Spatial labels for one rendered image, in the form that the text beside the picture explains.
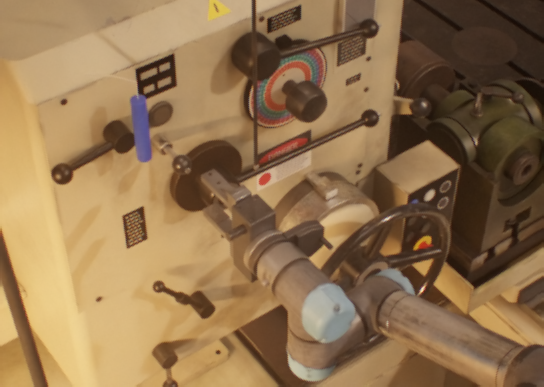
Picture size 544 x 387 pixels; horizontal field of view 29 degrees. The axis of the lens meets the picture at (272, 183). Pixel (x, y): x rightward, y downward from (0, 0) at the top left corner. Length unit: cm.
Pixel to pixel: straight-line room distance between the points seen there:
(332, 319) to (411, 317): 13
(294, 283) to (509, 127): 106
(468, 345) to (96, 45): 72
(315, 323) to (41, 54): 58
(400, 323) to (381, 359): 136
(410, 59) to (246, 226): 115
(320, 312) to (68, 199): 51
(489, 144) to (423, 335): 98
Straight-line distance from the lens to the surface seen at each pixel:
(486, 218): 249
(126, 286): 198
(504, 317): 285
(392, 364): 300
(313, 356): 158
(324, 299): 149
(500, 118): 251
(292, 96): 184
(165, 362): 215
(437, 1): 337
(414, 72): 259
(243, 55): 175
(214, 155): 187
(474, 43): 321
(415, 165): 225
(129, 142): 170
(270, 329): 286
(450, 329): 151
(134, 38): 169
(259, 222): 155
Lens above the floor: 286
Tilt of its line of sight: 44 degrees down
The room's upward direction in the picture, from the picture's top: straight up
